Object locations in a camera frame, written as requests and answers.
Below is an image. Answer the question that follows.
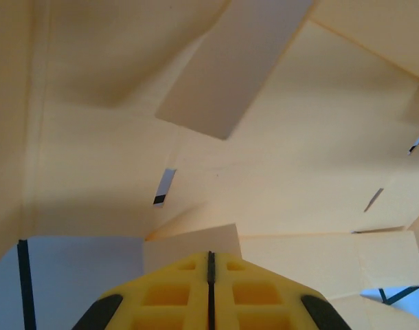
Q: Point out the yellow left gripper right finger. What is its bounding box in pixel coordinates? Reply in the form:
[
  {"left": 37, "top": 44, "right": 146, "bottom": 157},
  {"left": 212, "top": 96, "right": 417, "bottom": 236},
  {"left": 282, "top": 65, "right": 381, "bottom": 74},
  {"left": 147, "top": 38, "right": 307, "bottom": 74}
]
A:
[{"left": 211, "top": 252, "right": 351, "bottom": 330}]

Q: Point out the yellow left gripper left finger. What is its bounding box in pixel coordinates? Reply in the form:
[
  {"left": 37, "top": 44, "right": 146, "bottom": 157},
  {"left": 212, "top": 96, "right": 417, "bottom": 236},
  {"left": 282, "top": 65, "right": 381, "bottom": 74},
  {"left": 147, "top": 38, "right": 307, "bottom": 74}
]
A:
[{"left": 71, "top": 252, "right": 210, "bottom": 330}]

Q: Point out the yellow paper box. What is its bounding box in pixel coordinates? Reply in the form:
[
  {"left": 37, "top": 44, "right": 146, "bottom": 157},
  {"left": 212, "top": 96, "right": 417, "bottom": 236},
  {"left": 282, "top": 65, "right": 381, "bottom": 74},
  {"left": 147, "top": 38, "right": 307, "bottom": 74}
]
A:
[{"left": 0, "top": 0, "right": 419, "bottom": 330}]

